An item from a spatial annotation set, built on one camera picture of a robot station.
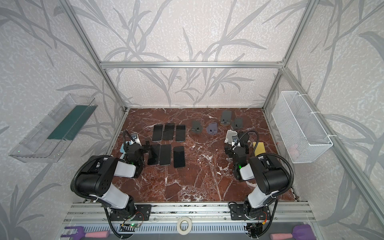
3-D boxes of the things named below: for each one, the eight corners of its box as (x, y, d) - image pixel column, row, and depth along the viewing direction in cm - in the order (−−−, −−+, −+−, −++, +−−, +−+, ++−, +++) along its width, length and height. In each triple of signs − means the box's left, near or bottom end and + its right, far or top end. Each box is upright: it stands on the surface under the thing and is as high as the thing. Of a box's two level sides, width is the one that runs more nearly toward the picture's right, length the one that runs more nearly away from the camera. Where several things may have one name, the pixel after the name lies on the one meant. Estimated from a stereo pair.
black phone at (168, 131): (162, 139, 105) (161, 137, 103) (165, 125, 113) (164, 123, 111) (173, 139, 105) (172, 137, 103) (175, 125, 113) (174, 123, 111)
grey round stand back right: (207, 135, 106) (207, 129, 101) (206, 128, 110) (206, 123, 105) (217, 134, 107) (218, 128, 102) (215, 127, 111) (216, 122, 106)
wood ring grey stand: (219, 126, 112) (221, 118, 104) (219, 118, 117) (220, 110, 109) (230, 126, 112) (232, 118, 104) (229, 118, 117) (231, 110, 109)
